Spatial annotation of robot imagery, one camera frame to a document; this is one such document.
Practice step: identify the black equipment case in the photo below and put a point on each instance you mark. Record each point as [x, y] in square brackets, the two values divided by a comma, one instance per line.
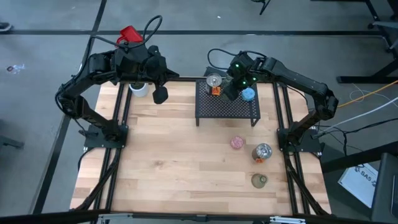
[385, 193]

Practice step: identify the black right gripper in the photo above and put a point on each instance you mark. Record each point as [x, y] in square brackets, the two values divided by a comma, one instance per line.
[242, 73]

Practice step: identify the glass jar candle orange tag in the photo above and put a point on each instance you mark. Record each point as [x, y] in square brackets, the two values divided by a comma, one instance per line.
[214, 81]
[262, 152]

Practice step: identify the black desk frame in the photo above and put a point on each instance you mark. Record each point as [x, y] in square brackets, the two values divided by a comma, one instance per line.
[357, 79]

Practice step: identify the pink patterned candle tin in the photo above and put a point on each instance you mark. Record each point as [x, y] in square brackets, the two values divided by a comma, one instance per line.
[237, 142]

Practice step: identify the black mesh riser shelf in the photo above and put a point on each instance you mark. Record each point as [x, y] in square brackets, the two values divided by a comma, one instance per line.
[230, 109]

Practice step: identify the snake plant in white pot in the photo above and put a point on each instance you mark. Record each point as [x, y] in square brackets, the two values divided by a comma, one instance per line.
[140, 90]

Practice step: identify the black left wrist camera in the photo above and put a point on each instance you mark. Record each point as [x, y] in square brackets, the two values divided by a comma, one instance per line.
[169, 74]

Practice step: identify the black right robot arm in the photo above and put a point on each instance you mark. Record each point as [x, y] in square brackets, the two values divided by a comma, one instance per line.
[298, 79]

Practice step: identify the blue patterned candle tin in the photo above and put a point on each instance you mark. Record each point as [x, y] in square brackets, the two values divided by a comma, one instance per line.
[248, 94]

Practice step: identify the office chair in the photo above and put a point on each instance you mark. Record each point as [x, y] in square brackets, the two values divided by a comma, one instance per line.
[384, 25]

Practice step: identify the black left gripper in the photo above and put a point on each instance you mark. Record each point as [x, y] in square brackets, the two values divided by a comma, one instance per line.
[154, 65]

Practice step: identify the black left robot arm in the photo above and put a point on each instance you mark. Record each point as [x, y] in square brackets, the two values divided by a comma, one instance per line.
[87, 73]

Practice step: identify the red plastic object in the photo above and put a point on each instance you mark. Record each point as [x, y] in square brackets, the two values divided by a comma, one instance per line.
[130, 34]

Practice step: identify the white printed paper sheet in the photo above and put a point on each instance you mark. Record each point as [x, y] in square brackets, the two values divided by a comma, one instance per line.
[357, 183]

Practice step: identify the black aluminium table frame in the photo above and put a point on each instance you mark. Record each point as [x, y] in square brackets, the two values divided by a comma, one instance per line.
[288, 186]

